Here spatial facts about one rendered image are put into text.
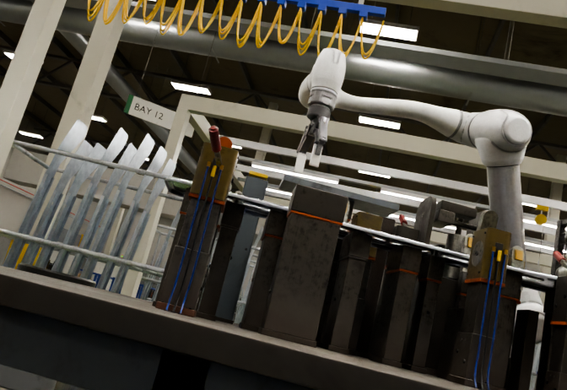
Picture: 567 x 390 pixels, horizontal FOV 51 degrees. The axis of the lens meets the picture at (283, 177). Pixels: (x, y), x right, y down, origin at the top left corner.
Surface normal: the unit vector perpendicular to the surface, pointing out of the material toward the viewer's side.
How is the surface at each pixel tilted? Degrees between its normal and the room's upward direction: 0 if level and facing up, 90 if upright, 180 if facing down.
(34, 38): 90
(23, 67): 90
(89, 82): 90
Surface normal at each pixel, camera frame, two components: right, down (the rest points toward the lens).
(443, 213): 0.11, -0.22
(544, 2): -0.12, -0.28
